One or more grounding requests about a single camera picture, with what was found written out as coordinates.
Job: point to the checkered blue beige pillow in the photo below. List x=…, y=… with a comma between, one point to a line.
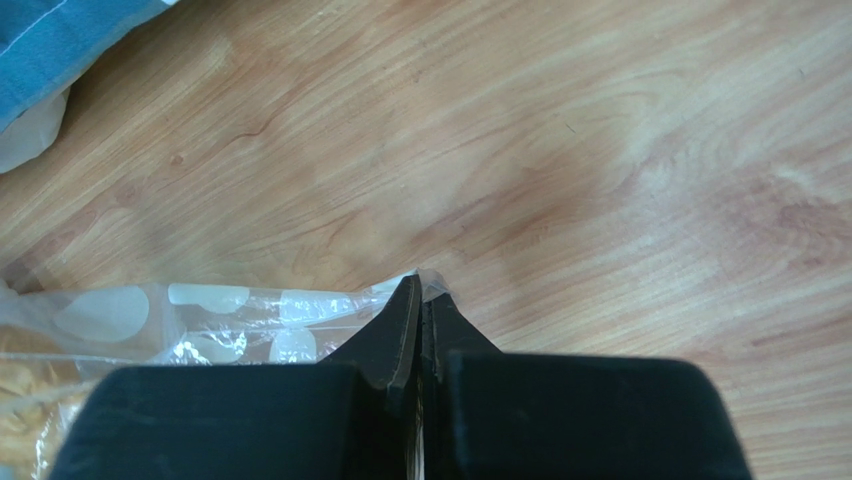
x=45, y=47

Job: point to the clear zip top bag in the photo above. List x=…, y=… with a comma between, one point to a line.
x=185, y=324

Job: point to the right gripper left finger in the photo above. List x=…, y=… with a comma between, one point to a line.
x=352, y=415

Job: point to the orange fake food piece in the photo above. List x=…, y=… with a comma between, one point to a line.
x=41, y=393

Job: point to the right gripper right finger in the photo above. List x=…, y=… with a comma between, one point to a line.
x=495, y=415

